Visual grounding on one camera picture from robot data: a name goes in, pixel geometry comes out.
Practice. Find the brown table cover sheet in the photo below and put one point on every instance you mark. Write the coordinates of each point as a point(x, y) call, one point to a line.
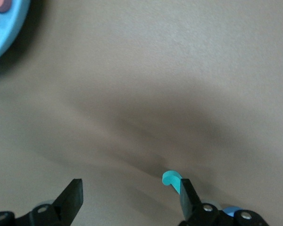
point(155, 58)

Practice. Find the blue plate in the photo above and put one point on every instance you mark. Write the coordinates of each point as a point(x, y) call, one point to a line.
point(4, 33)

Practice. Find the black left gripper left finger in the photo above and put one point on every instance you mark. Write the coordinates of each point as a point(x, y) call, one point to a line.
point(59, 212)

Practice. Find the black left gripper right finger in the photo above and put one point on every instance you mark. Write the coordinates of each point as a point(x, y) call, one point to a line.
point(198, 215)

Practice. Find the teal letter l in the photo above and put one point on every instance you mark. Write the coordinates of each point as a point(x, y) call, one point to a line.
point(171, 179)

